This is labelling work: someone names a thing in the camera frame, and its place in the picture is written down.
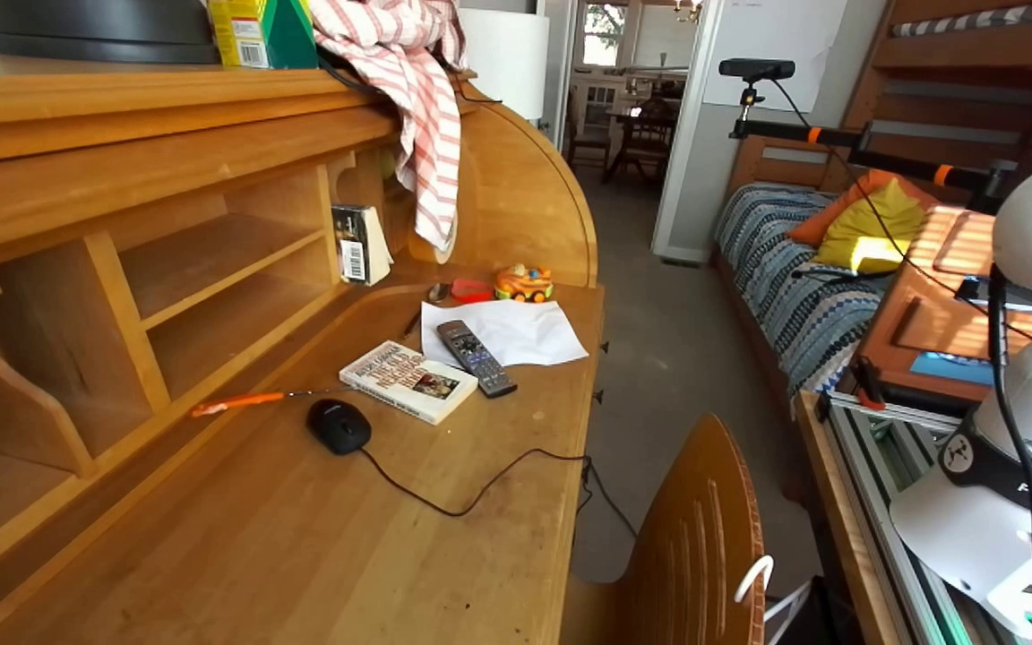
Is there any wooden roll-top desk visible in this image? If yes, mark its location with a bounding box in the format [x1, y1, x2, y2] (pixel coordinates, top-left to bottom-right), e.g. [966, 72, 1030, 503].
[0, 59, 601, 645]

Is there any white paper sheet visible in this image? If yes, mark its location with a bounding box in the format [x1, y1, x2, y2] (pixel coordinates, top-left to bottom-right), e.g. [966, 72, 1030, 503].
[421, 300, 588, 366]

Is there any grey remote control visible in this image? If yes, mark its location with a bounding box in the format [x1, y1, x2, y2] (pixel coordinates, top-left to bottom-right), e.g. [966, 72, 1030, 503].
[436, 318, 515, 399]

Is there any white paperback book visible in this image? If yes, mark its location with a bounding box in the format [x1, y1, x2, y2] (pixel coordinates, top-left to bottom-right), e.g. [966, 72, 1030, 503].
[342, 342, 478, 428]

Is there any small white black box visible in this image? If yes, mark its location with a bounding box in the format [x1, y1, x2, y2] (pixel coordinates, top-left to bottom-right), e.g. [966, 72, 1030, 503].
[333, 205, 396, 286]

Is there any black computer mouse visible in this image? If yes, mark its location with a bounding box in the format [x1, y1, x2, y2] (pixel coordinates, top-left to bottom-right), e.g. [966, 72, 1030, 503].
[305, 399, 374, 456]

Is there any orange pen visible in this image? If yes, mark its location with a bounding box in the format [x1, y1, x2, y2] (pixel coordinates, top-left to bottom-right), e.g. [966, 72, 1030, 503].
[192, 390, 299, 421]

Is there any wooden chair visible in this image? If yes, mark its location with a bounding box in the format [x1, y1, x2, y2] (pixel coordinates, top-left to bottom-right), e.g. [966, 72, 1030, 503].
[564, 417, 766, 645]

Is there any red striped cloth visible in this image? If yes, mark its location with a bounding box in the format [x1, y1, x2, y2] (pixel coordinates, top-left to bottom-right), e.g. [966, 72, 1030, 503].
[307, 0, 467, 261]

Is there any striped bed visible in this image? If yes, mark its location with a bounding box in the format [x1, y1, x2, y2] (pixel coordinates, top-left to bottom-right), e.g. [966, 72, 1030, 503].
[714, 183, 894, 396]

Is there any yellow pillow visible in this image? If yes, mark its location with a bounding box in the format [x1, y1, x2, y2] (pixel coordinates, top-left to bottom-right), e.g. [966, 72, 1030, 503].
[815, 177, 932, 276]

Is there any yellow green cardboard box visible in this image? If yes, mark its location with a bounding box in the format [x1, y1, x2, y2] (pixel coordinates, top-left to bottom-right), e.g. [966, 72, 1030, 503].
[205, 0, 317, 72]

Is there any black round container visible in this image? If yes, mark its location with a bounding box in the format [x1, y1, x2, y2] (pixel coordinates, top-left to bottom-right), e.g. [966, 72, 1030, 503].
[0, 0, 218, 64]

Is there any black mouse cable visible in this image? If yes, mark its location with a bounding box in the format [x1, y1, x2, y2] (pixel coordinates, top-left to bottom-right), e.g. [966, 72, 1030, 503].
[359, 441, 643, 543]

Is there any black camera on tripod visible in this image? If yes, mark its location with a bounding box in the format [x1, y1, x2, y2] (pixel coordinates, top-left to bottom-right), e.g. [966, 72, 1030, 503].
[716, 59, 795, 135]

